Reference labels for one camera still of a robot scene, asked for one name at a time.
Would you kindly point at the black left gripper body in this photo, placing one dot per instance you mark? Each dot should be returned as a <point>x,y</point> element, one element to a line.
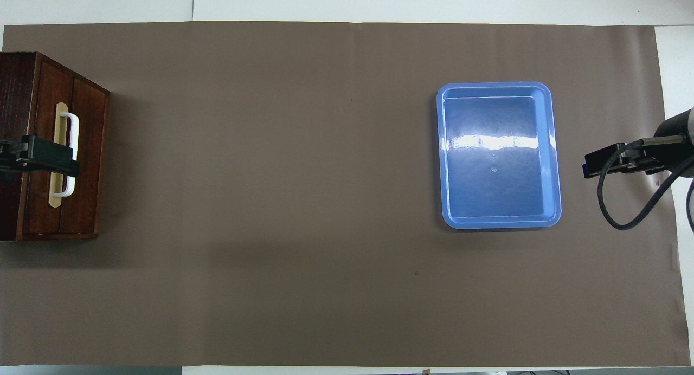
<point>16,158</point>

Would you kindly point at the brown table mat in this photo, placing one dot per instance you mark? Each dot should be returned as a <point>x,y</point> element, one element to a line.
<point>303,201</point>

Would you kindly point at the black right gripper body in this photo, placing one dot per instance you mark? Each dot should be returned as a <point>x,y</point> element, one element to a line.
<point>645,157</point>

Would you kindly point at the dark wooden cabinet box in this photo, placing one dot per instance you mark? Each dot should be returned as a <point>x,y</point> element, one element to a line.
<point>16,93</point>

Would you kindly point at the blue plastic tray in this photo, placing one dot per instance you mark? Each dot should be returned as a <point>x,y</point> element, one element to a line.
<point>496,191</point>

